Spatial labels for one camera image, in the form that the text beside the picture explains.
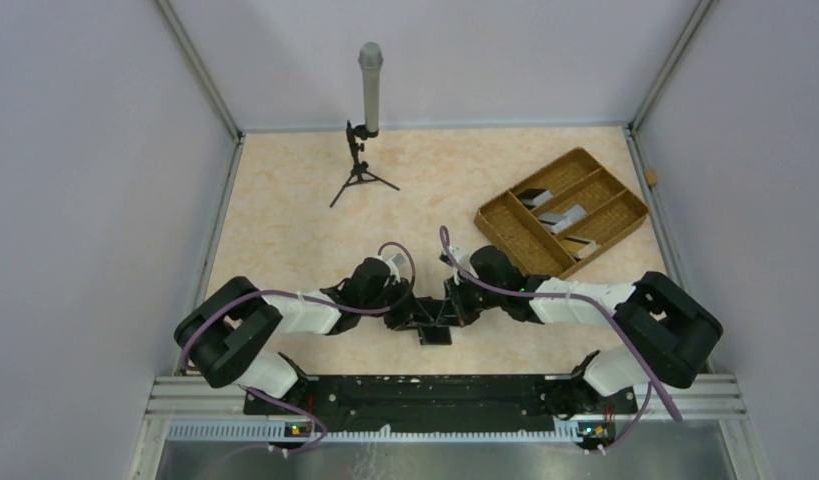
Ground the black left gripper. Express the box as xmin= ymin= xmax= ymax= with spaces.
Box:
xmin=361 ymin=278 xmax=434 ymax=331

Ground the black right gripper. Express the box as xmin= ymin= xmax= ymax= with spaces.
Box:
xmin=437 ymin=271 xmax=505 ymax=327

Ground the black leather card holder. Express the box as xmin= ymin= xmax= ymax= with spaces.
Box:
xmin=416 ymin=299 xmax=459 ymax=346

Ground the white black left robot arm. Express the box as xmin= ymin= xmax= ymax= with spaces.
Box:
xmin=173 ymin=256 xmax=430 ymax=414

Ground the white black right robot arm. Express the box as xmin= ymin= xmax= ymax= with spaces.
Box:
xmin=442 ymin=244 xmax=723 ymax=421

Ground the silver card stack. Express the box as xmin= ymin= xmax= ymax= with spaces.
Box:
xmin=537 ymin=204 xmax=587 ymax=234

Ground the black card stack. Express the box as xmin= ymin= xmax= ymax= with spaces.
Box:
xmin=516 ymin=188 xmax=553 ymax=209

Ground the gold card stack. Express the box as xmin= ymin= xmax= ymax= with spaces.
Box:
xmin=560 ymin=236 xmax=601 ymax=261

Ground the woven wicker divided tray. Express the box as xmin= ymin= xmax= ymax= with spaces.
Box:
xmin=474 ymin=147 xmax=649 ymax=279

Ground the black mini tripod stand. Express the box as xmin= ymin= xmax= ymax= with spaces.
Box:
xmin=329 ymin=120 xmax=400 ymax=208

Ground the grey microphone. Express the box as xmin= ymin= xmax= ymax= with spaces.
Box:
xmin=358 ymin=42 xmax=384 ymax=137

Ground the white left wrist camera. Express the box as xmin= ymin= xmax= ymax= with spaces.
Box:
xmin=376 ymin=253 xmax=408 ymax=283

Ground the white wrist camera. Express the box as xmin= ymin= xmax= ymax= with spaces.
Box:
xmin=440 ymin=245 xmax=472 ymax=270
xmin=376 ymin=253 xmax=408 ymax=283

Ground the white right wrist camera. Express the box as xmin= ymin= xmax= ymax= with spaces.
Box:
xmin=440 ymin=245 xmax=472 ymax=270

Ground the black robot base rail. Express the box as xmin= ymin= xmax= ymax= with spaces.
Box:
xmin=282 ymin=374 xmax=638 ymax=433

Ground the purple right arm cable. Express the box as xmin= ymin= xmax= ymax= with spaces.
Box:
xmin=438 ymin=225 xmax=684 ymax=455

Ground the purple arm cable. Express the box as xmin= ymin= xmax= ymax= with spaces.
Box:
xmin=178 ymin=241 xmax=417 ymax=480
xmin=438 ymin=225 xmax=684 ymax=455

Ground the small wooden wall block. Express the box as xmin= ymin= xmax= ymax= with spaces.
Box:
xmin=643 ymin=168 xmax=658 ymax=187

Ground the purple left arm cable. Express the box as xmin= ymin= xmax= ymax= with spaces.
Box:
xmin=178 ymin=241 xmax=417 ymax=480

